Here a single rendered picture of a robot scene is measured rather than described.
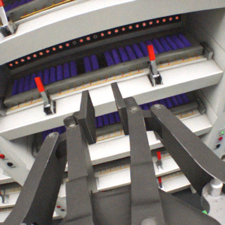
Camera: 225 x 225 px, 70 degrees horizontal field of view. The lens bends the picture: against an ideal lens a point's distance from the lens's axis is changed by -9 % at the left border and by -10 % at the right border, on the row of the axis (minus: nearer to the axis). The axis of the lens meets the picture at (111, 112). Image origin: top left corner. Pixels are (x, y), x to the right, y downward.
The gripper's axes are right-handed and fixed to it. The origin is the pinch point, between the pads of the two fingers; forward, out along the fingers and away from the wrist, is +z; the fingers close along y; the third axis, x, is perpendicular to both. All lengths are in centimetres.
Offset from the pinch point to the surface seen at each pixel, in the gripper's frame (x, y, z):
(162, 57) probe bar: -3.1, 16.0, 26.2
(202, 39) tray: -1.6, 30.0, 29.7
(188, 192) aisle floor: -82, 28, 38
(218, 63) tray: -7.0, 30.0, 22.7
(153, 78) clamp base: -6.1, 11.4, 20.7
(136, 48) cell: -0.6, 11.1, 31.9
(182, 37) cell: -0.4, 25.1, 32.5
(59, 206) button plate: -55, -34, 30
